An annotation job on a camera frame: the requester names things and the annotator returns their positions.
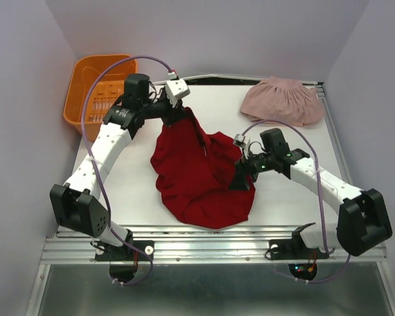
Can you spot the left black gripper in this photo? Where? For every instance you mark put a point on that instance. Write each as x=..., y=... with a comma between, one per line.
x=173, y=114

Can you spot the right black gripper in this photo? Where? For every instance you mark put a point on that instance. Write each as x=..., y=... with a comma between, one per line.
x=239, y=182

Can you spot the red pleated skirt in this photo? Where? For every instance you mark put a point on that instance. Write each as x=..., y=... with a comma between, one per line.
x=194, y=170

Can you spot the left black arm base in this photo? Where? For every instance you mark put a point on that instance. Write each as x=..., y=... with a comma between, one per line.
x=106, y=253

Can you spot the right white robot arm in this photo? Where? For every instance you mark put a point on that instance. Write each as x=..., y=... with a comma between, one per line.
x=362, y=219

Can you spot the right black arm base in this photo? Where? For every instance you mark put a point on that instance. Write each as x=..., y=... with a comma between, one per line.
x=293, y=248

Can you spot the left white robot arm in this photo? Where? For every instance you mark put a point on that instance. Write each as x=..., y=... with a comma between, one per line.
x=76, y=203

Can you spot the orange plastic basket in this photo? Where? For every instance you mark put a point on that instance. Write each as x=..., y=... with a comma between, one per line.
x=107, y=90

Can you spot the pink pleated skirt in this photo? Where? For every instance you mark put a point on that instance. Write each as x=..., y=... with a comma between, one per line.
x=285, y=100

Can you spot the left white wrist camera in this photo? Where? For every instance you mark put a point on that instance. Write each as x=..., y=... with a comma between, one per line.
x=176, y=88

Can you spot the aluminium rail frame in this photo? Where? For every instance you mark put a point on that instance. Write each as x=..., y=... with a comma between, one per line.
x=203, y=272

